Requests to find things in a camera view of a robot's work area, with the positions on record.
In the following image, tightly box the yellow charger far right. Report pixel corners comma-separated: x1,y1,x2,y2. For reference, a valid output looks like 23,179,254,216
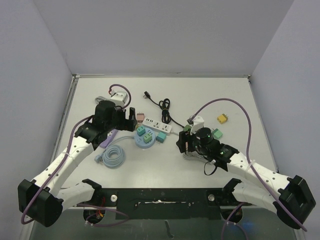
217,113,229,124

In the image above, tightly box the white USB power strip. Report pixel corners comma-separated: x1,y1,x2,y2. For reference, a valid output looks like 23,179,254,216
142,117,179,136

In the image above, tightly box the round blue power socket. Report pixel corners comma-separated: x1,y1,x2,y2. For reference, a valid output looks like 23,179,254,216
134,126,156,149

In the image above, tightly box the pink charger near strip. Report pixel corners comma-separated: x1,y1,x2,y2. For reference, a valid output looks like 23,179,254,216
136,113,145,124

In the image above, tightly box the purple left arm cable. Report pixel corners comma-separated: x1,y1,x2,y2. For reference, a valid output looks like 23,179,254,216
20,84,133,228

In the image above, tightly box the aluminium frame rail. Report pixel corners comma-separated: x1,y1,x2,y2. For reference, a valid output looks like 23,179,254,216
18,209,36,240

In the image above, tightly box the mint charger by green strip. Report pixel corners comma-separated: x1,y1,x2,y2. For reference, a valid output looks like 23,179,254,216
212,128,223,140

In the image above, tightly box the green power strip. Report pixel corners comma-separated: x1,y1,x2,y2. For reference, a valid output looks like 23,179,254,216
183,125,192,134

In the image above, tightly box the teal charger dark base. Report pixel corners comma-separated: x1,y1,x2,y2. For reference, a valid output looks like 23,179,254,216
155,132,167,144

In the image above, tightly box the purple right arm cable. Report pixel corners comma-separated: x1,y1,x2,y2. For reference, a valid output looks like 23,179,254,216
188,98,308,240

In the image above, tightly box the black coiled power cord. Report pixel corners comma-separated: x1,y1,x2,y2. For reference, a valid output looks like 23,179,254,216
142,91,186,128

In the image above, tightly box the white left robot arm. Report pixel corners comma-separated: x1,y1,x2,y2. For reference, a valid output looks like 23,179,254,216
17,100,137,227

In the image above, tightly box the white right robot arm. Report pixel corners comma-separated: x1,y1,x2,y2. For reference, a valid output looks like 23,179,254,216
176,127,316,230

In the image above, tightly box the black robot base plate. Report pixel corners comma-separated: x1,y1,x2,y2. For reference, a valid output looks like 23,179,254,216
87,188,239,220

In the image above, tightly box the white coiled strip cord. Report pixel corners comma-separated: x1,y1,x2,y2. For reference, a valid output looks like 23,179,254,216
182,152,208,162

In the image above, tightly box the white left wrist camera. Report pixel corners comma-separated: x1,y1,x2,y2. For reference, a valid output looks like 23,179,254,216
109,91,128,107

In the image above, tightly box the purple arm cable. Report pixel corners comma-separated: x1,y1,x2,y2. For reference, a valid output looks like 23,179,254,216
188,98,308,240
20,84,133,228

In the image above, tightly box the coiled blue power cord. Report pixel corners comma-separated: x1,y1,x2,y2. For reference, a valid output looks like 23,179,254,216
94,136,135,170

